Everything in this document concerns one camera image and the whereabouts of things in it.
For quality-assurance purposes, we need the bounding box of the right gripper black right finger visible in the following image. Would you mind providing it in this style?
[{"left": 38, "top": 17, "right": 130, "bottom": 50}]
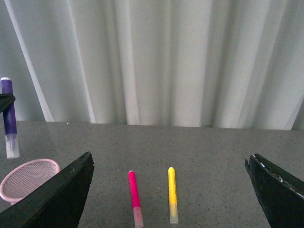
[{"left": 245, "top": 153, "right": 304, "bottom": 228}]

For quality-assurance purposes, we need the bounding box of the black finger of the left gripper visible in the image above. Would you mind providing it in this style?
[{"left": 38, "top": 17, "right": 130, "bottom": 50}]
[{"left": 0, "top": 93, "right": 15, "bottom": 113}]

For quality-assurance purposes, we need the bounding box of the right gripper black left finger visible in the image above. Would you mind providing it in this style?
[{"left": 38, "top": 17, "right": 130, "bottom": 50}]
[{"left": 0, "top": 152, "right": 94, "bottom": 228}]

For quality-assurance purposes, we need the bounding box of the purple marker pen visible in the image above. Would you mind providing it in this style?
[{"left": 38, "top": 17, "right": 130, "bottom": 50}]
[{"left": 0, "top": 77, "right": 19, "bottom": 159}]

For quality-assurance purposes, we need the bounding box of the pink marker pen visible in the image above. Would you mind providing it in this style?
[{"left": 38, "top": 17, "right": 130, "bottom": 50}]
[{"left": 128, "top": 171, "right": 144, "bottom": 228}]

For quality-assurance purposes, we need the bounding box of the pink mesh pen cup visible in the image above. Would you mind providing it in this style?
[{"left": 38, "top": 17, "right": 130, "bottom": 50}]
[{"left": 0, "top": 159, "right": 60, "bottom": 205}]

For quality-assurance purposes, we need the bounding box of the yellow marker pen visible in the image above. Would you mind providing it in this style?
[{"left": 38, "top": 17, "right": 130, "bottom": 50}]
[{"left": 168, "top": 167, "right": 179, "bottom": 225}]

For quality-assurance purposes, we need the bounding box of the white pleated curtain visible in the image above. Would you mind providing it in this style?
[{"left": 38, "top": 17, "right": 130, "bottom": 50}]
[{"left": 0, "top": 0, "right": 304, "bottom": 130}]

